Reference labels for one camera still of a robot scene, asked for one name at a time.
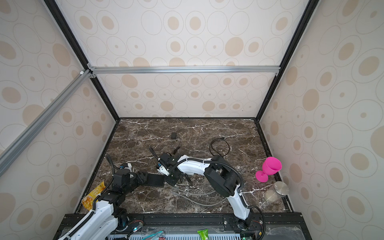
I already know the black network switch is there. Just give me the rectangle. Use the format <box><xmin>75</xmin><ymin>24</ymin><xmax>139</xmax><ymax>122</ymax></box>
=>
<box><xmin>144</xmin><ymin>174</ymin><xmax>166</xmax><ymax>188</ymax></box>

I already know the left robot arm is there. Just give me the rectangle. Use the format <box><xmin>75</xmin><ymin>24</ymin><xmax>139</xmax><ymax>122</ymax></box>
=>
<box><xmin>60</xmin><ymin>154</ymin><xmax>149</xmax><ymax>240</ymax></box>

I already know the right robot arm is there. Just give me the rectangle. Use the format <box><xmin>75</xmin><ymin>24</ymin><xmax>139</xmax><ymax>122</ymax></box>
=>
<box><xmin>151</xmin><ymin>151</ymin><xmax>266</xmax><ymax>235</ymax></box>

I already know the yellow snack bag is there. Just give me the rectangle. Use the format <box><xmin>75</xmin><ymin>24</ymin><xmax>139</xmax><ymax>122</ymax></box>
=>
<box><xmin>82</xmin><ymin>181</ymin><xmax>106</xmax><ymax>211</ymax></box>

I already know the teal patterned item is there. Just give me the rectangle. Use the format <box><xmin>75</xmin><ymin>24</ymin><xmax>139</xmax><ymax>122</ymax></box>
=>
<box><xmin>142</xmin><ymin>231</ymin><xmax>165</xmax><ymax>240</ymax></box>

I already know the green tube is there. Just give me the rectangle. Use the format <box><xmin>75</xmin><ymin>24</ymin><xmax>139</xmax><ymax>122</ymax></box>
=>
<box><xmin>197</xmin><ymin>229</ymin><xmax>210</xmax><ymax>240</ymax></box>

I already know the pink plastic goblet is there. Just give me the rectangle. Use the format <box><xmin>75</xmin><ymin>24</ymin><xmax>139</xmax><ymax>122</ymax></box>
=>
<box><xmin>255</xmin><ymin>157</ymin><xmax>282</xmax><ymax>183</ymax></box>

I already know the glass jar metal lid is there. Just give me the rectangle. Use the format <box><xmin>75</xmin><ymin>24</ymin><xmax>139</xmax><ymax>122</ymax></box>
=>
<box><xmin>264</xmin><ymin>181</ymin><xmax>290</xmax><ymax>203</ymax></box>

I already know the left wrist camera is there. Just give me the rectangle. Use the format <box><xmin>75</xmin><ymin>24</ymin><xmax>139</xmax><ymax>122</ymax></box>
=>
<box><xmin>119</xmin><ymin>163</ymin><xmax>133</xmax><ymax>172</ymax></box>

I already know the grey ethernet cable lower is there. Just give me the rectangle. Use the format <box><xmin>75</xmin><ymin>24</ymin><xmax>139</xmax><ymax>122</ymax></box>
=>
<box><xmin>173</xmin><ymin>188</ymin><xmax>229</xmax><ymax>207</ymax></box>

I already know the grey ethernet cable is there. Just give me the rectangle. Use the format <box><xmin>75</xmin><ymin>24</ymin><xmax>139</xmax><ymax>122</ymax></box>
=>
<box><xmin>176</xmin><ymin>182</ymin><xmax>220</xmax><ymax>197</ymax></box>
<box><xmin>173</xmin><ymin>188</ymin><xmax>229</xmax><ymax>207</ymax></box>

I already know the grey ethernet cable upper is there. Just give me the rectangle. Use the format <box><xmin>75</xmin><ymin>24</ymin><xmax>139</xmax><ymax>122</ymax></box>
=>
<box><xmin>176</xmin><ymin>182</ymin><xmax>220</xmax><ymax>197</ymax></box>

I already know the black coiled cable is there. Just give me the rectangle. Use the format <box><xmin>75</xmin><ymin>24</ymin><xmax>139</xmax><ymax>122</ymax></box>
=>
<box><xmin>209</xmin><ymin>137</ymin><xmax>231</xmax><ymax>157</ymax></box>

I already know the horizontal aluminium rail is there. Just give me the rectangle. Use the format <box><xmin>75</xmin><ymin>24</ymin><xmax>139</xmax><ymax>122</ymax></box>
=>
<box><xmin>91</xmin><ymin>66</ymin><xmax>280</xmax><ymax>74</ymax></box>

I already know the diagonal aluminium rail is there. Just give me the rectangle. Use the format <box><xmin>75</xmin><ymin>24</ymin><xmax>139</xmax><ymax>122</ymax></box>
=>
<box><xmin>1</xmin><ymin>70</ymin><xmax>91</xmax><ymax>175</ymax></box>

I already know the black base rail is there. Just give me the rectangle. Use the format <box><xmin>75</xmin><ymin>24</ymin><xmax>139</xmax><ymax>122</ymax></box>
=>
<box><xmin>59</xmin><ymin>212</ymin><xmax>304</xmax><ymax>232</ymax></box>

